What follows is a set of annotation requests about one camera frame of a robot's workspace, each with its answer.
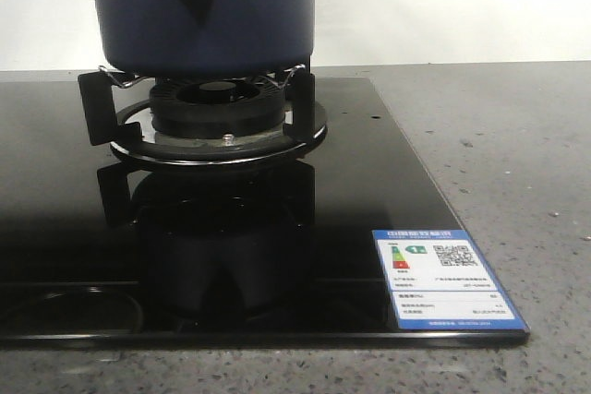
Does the black metal pot support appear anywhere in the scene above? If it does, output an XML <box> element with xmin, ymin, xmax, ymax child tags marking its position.
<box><xmin>78</xmin><ymin>65</ymin><xmax>328</xmax><ymax>168</ymax></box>

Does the dark blue cooking pot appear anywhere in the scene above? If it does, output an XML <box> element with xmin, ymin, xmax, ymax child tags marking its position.
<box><xmin>95</xmin><ymin>0</ymin><xmax>315</xmax><ymax>78</ymax></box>

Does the black round gas burner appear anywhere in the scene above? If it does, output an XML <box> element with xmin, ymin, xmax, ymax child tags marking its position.
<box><xmin>149</xmin><ymin>79</ymin><xmax>285</xmax><ymax>139</ymax></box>

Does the blue white energy label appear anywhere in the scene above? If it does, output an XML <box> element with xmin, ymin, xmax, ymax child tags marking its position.
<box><xmin>372</xmin><ymin>230</ymin><xmax>527</xmax><ymax>332</ymax></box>

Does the black glass gas cooktop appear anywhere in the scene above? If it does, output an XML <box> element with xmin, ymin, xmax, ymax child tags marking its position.
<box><xmin>1</xmin><ymin>78</ymin><xmax>530</xmax><ymax>349</ymax></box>

